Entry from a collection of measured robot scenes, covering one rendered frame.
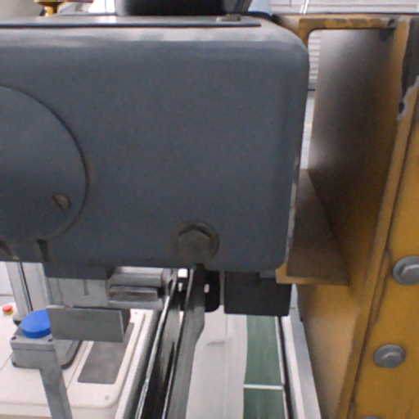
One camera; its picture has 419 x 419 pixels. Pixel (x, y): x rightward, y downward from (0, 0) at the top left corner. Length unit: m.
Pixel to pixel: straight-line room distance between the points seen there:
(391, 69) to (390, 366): 0.19
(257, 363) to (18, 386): 0.77
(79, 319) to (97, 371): 0.97
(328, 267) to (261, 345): 1.10
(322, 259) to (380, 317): 0.06
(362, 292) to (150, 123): 0.17
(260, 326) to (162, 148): 1.32
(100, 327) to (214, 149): 0.42
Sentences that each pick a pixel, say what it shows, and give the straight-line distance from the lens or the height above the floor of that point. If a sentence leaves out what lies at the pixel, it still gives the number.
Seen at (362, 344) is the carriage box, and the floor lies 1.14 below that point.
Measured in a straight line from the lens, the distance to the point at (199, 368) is 0.78.
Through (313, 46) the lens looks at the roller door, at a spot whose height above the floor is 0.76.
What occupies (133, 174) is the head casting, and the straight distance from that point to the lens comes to 0.17.
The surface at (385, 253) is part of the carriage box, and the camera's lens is 0.26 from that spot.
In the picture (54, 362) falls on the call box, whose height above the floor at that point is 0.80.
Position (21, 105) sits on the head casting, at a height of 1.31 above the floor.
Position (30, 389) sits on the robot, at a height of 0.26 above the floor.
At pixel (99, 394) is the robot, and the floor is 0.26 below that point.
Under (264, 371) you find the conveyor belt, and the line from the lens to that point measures 1.32.
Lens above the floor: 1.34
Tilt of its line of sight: 26 degrees down
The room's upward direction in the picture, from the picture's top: straight up
